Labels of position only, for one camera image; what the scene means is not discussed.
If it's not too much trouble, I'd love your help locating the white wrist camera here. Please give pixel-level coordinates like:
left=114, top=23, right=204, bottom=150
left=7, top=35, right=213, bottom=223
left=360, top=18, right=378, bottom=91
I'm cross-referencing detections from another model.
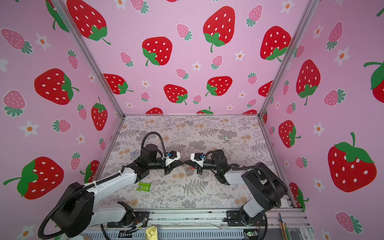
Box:
left=191, top=153, right=205, bottom=167
left=165, top=151, right=181, bottom=167

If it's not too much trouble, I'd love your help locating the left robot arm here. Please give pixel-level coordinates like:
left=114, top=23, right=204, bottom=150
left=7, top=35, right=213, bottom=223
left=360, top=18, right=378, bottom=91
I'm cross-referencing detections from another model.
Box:
left=38, top=142, right=184, bottom=240

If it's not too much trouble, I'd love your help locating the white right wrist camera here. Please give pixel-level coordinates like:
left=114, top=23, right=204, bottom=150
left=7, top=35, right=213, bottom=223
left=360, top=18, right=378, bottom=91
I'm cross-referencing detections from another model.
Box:
left=191, top=153, right=205, bottom=167

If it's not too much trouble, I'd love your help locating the coloured pencils bundle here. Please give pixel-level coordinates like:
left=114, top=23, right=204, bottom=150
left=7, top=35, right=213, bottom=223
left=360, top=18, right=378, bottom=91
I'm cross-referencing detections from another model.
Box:
left=278, top=213, right=292, bottom=240

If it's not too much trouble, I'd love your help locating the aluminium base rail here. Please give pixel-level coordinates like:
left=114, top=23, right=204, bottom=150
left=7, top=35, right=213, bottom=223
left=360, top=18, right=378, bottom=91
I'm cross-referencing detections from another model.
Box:
left=64, top=207, right=313, bottom=240

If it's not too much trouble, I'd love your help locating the green packet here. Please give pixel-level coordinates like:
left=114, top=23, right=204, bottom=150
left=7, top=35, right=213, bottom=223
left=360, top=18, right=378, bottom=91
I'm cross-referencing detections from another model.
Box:
left=137, top=182, right=151, bottom=192

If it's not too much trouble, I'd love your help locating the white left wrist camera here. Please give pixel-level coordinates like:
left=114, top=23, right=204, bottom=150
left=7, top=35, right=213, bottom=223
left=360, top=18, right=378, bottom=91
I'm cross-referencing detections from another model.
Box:
left=165, top=151, right=181, bottom=167

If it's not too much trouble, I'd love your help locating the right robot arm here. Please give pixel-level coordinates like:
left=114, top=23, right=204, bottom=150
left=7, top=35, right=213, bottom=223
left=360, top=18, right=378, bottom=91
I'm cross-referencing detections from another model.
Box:
left=184, top=150, right=288, bottom=226

